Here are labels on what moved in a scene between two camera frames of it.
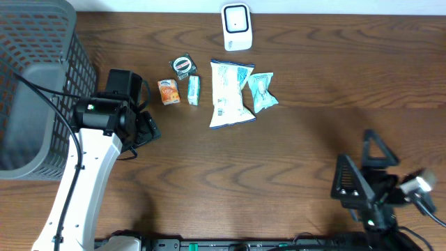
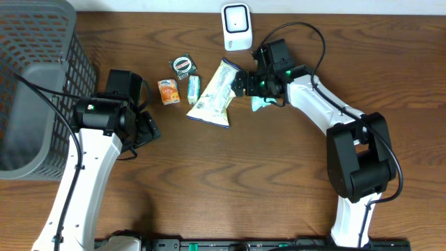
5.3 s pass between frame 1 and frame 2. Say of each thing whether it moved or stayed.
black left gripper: stayed
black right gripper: moved
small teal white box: stayed
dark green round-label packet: stayed
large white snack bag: moved
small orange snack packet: stayed
